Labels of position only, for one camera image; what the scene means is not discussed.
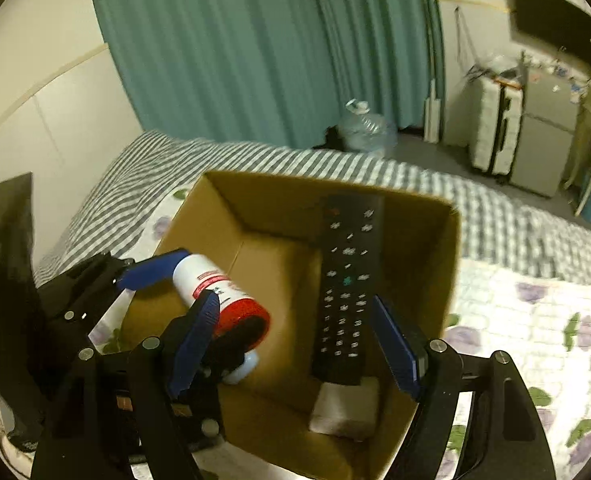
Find grey small fridge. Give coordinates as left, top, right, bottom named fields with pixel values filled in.
left=508, top=55, right=589, bottom=198

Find white floral quilt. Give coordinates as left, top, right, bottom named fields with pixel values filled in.
left=0, top=180, right=591, bottom=480

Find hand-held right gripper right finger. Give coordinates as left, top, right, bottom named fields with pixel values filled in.
left=373, top=296, right=556, bottom=480

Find black remote control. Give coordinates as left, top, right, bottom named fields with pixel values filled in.
left=309, top=192, right=386, bottom=386

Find black wall television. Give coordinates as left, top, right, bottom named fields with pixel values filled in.
left=509, top=0, right=591, bottom=68

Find white tissue packet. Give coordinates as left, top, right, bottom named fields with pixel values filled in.
left=308, top=377, right=381, bottom=443

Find light blue small object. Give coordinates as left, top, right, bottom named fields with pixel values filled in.
left=223, top=350, right=260, bottom=386

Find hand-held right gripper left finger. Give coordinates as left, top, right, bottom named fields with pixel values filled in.
left=30, top=291, right=221, bottom=480

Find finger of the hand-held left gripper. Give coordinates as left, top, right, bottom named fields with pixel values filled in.
left=38, top=249, right=191, bottom=352
left=176, top=317, right=271, bottom=451

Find white leaning boards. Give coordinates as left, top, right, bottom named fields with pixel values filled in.
left=423, top=77, right=441, bottom=143

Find white suitcase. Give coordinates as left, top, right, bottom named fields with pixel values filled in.
left=468, top=74, right=523, bottom=177

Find green curtain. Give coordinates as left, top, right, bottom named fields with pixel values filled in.
left=86, top=0, right=446, bottom=148

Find brown cardboard box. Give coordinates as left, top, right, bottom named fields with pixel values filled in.
left=118, top=170, right=462, bottom=480

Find grey striped bed sheet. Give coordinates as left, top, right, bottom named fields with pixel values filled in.
left=33, top=130, right=591, bottom=291

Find black hanging cord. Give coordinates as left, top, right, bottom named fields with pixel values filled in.
left=453, top=5, right=481, bottom=81

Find white dressing table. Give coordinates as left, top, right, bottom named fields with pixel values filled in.
left=563, top=90, right=591, bottom=218

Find clear plastic bag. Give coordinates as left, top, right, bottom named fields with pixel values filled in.
left=468, top=52, right=521, bottom=83

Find white bottle with red cap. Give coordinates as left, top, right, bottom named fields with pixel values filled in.
left=172, top=254, right=271, bottom=356

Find large clear water jug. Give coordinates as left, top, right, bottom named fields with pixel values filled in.
left=336, top=99, right=399, bottom=158

